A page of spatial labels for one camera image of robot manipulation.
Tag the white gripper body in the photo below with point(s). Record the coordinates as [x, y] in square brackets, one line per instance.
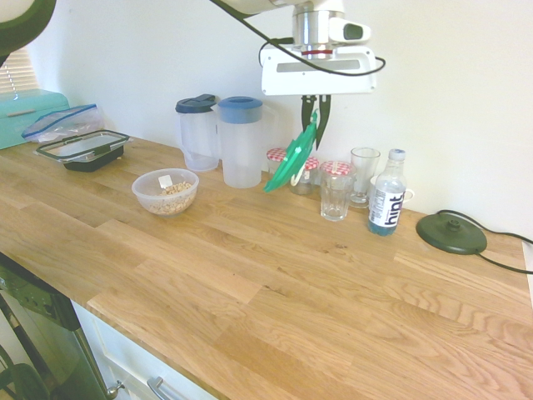
[316, 82]

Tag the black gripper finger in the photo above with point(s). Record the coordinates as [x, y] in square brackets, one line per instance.
[325, 114]
[307, 109]

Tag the green round container lid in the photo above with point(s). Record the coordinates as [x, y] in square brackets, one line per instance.
[291, 162]

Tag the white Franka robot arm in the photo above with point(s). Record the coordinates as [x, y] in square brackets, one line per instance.
[316, 27]

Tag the glass jar red checkered lid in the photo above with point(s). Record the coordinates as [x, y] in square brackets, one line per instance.
[275, 155]
[306, 181]
[337, 167]

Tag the pitcher with light blue lid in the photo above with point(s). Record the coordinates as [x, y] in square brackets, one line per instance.
[241, 141]

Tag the pitcher with dark blue lid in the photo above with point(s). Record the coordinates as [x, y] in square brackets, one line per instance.
[197, 133]

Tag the clear plastic food bowl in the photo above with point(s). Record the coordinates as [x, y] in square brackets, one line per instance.
[143, 196]

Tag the black container with clear lid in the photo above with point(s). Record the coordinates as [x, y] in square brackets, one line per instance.
[83, 150]

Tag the tall footed clear glass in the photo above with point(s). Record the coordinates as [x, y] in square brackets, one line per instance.
[365, 175]

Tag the white ceramic mug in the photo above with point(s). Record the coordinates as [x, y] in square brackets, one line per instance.
[373, 183]

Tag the ribbed clear glass tumbler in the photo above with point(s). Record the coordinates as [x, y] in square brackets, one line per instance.
[335, 204]

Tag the hint plastic water bottle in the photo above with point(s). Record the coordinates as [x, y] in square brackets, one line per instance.
[387, 200]

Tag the dark round kettle base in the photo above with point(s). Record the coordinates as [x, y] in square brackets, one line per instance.
[451, 235]

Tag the blue zip plastic bag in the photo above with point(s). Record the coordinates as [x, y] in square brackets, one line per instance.
[62, 123]

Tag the white window blind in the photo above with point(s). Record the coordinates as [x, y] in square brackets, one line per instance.
[18, 75]

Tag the teal bread box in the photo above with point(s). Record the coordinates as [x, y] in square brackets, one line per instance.
[16, 121]

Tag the white kitchen cabinet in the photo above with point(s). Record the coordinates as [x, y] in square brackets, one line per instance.
[125, 358]

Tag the silver cabinet knob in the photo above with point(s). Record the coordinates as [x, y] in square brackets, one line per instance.
[113, 390]

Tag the stainless steel dishwasher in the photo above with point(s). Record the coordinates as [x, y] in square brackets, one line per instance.
[46, 333]

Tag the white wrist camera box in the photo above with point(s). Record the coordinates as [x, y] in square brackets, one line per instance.
[354, 31]

